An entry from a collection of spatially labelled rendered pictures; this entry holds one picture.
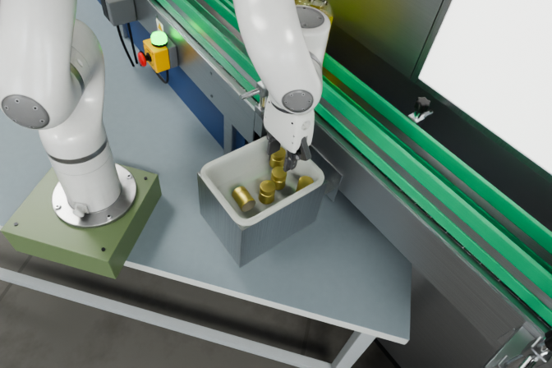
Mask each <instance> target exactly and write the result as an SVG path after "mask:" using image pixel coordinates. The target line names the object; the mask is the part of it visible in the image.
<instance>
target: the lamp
mask: <svg viewBox="0 0 552 368"><path fill-rule="evenodd" d="M151 44H152V45H153V46H154V47H156V48H162V47H164V46H166V45H167V44H168V39H167V35H166V34H165V33H164V32H162V31H155V32H154V33H153V34H152V35H151Z"/></svg>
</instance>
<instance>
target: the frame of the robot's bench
mask: <svg viewBox="0 0 552 368"><path fill-rule="evenodd" d="M0 280H3V281H6V282H9V283H14V284H17V285H20V286H23V287H26V288H31V289H34V290H37V291H40V292H45V293H47V294H51V295H54V296H57V297H61V298H65V299H67V300H71V301H76V302H79V303H81V304H85V305H87V306H92V307H95V308H99V309H101V310H105V311H109V312H112V313H115V314H119V315H123V316H126V317H129V318H132V319H135V320H140V321H143V322H146V323H149V324H154V325H157V326H160V327H163V328H166V329H171V330H174V331H177V332H180V333H183V334H188V335H191V336H194V337H197V338H202V339H204V340H208V341H210V342H214V343H218V344H222V345H224V346H228V347H232V348H236V349H238V350H242V351H244V352H249V353H252V354H256V355H258V356H262V357H266V358H269V359H272V360H276V361H280V362H283V363H286V364H289V365H292V366H297V367H300V368H351V367H352V365H353V364H354V363H355V362H356V361H357V359H358V358H359V357H360V356H361V354H362V353H363V352H364V351H365V350H366V349H367V348H368V347H369V346H370V344H371V343H372V342H373V341H374V339H375V338H376V336H372V335H369V334H366V333H361V332H357V331H354V332H353V334H352V336H351V337H350V338H349V339H348V341H347V342H346V344H345V345H344V347H343V348H342V350H341V351H340V353H339V354H338V355H337V356H336V358H335V359H334V361H333V363H332V364H330V363H328V362H325V361H320V360H316V359H314V358H310V357H308V356H303V355H300V354H296V353H294V352H289V351H285V350H283V349H280V348H276V347H271V346H269V345H265V344H263V343H258V342H255V341H251V340H249V339H245V338H240V337H238V336H234V335H231V334H229V333H224V332H220V331H218V330H214V329H209V328H206V327H204V326H200V325H198V324H192V323H189V322H186V321H183V320H179V319H175V318H173V317H169V316H166V315H161V314H158V313H155V312H153V311H149V310H144V309H141V308H138V307H135V306H130V305H127V304H124V303H121V302H118V301H113V300H110V299H107V298H104V297H99V296H96V295H93V294H90V293H87V292H82V291H79V290H76V289H73V288H70V287H65V286H62V285H59V284H56V283H51V282H48V281H45V280H42V279H39V278H34V277H31V276H28V275H25V274H20V273H17V272H14V271H11V270H8V269H3V268H0Z"/></svg>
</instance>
